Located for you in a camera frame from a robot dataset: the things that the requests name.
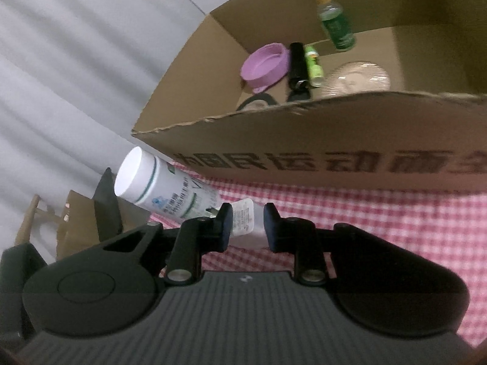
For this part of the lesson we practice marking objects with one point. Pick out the green dropper bottle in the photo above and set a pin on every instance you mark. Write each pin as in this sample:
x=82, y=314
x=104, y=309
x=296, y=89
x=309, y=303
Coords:
x=336, y=22

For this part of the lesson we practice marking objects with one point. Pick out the white bottle with green band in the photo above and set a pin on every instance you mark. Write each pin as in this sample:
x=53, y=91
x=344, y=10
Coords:
x=152, y=182

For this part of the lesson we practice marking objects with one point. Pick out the purple silicone bowl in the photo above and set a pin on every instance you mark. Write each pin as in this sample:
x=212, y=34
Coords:
x=264, y=66

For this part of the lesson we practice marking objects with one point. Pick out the clear plastic lid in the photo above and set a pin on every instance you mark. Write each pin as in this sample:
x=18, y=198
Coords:
x=357, y=78

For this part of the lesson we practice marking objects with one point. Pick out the dark box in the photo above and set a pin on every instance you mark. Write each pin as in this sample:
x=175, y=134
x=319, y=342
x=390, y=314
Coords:
x=19, y=292

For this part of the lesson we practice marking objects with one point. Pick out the black tape roll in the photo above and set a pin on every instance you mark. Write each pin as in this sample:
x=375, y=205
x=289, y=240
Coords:
x=262, y=99

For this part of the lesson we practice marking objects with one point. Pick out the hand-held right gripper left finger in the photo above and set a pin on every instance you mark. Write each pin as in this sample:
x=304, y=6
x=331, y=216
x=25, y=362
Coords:
x=226, y=223

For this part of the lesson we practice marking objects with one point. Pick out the brown paper bag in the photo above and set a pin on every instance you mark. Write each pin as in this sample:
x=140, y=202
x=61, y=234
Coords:
x=76, y=228

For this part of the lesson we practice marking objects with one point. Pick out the white pleated curtain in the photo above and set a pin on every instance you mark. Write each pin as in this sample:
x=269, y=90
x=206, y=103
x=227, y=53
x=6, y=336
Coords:
x=76, y=64

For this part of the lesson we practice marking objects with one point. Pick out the brown cardboard box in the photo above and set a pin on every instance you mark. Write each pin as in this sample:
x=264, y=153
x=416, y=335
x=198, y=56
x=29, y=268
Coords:
x=342, y=140

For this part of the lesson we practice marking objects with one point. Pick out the small white bottle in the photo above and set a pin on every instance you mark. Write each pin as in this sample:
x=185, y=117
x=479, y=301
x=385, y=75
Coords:
x=245, y=222

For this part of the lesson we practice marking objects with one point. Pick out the wooden chair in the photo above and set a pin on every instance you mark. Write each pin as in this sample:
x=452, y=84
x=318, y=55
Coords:
x=28, y=220

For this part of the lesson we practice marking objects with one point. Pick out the black cylinder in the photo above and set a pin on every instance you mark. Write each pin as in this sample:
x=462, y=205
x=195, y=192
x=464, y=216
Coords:
x=297, y=64

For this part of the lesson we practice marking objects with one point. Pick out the pink checkered tablecloth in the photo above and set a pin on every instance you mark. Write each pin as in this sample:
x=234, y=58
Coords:
x=380, y=216

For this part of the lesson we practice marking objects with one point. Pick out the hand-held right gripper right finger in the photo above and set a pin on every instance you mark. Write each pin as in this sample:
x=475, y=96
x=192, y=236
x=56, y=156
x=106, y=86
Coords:
x=271, y=225

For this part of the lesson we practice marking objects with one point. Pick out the small green tube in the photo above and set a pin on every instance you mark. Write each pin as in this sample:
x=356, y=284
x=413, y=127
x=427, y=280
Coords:
x=315, y=66

